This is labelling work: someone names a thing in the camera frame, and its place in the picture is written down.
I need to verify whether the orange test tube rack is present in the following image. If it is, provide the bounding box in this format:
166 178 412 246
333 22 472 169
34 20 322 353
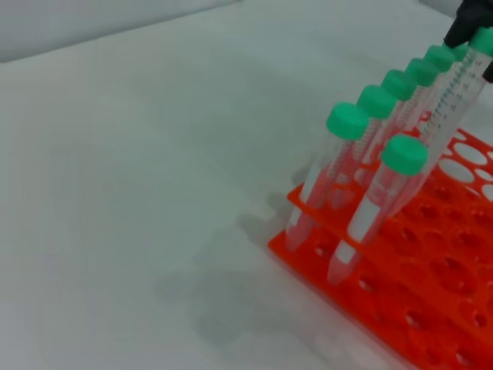
267 126 493 370

